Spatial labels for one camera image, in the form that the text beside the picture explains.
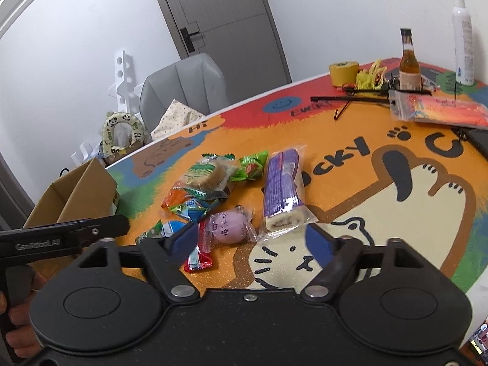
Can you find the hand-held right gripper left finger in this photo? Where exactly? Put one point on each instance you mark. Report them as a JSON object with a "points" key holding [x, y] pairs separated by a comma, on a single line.
{"points": [[186, 238]]}

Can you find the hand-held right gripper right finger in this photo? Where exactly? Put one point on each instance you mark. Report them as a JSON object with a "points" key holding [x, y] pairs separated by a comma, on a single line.
{"points": [[318, 244]]}

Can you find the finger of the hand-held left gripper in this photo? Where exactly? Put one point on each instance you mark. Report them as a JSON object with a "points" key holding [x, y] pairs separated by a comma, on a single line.
{"points": [[114, 225]]}

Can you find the blue white snack packet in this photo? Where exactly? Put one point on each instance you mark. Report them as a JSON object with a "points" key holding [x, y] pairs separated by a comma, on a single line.
{"points": [[167, 227]]}

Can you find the red snack packet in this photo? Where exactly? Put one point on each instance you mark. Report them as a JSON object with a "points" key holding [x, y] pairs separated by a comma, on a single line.
{"points": [[198, 259]]}

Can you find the pink ball snack packet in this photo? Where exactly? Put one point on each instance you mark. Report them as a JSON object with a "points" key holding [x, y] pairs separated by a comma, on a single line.
{"points": [[228, 227]]}

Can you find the cardboard box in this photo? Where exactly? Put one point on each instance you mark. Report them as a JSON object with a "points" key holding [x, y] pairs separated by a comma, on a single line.
{"points": [[87, 186]]}

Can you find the green striped snack packet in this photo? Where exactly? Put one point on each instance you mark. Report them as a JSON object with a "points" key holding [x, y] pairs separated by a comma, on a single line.
{"points": [[198, 171]]}

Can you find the small green snack packet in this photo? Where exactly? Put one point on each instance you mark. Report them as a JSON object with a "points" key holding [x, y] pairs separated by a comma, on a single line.
{"points": [[251, 166]]}

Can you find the person's left hand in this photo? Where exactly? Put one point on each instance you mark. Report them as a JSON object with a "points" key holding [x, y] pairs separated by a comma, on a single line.
{"points": [[21, 316]]}

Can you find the blue green snack packet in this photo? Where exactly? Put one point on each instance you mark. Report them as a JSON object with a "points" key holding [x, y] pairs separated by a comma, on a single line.
{"points": [[190, 209]]}

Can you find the orange snack packet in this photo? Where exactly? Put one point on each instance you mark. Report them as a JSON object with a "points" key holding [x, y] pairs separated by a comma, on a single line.
{"points": [[175, 198]]}

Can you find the purple roll cake packet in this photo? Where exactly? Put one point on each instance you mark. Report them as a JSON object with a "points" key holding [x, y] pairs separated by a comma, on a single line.
{"points": [[282, 183]]}

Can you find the panda print neck pillow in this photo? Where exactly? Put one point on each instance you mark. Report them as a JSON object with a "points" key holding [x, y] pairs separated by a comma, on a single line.
{"points": [[110, 129]]}

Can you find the colourful printed table mat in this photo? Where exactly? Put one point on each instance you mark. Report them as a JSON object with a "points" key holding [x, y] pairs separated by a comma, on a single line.
{"points": [[343, 129]]}

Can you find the dotted cream cushion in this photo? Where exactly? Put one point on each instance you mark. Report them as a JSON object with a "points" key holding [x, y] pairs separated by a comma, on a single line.
{"points": [[173, 120]]}

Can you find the white perforated rack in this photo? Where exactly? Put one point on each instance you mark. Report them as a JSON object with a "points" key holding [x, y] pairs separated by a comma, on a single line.
{"points": [[121, 76]]}

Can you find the grey chair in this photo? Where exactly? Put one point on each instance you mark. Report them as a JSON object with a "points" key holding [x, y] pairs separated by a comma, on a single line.
{"points": [[183, 80]]}

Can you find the yellow tape roll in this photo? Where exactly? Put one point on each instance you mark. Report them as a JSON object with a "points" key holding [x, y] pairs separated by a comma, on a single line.
{"points": [[343, 74]]}

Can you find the clear bag with orange contents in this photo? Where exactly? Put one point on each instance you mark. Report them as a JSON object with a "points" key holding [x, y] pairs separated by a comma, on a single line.
{"points": [[442, 108]]}

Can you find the phone with lit screen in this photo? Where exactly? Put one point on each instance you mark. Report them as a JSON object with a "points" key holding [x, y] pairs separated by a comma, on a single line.
{"points": [[481, 343]]}

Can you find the black tablet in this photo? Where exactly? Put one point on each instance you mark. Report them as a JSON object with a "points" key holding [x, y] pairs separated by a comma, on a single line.
{"points": [[478, 139]]}

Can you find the brown glass bottle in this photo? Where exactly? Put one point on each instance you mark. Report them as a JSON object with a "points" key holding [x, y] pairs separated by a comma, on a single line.
{"points": [[410, 72]]}

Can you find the grey door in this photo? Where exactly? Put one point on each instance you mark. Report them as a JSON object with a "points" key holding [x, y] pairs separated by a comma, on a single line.
{"points": [[228, 7]]}

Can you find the white spray bottle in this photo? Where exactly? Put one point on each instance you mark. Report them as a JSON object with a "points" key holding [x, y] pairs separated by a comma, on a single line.
{"points": [[462, 38]]}

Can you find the white plastic bracket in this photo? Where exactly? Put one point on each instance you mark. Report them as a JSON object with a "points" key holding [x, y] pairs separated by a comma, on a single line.
{"points": [[82, 152]]}

